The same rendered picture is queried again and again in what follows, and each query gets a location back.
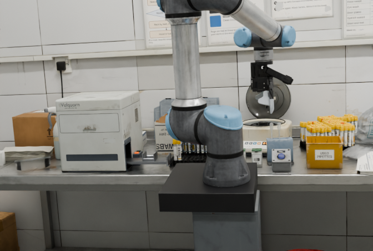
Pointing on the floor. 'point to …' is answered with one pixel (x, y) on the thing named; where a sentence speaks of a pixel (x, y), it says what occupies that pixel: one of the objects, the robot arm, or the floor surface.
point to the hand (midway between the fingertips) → (270, 111)
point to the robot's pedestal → (228, 230)
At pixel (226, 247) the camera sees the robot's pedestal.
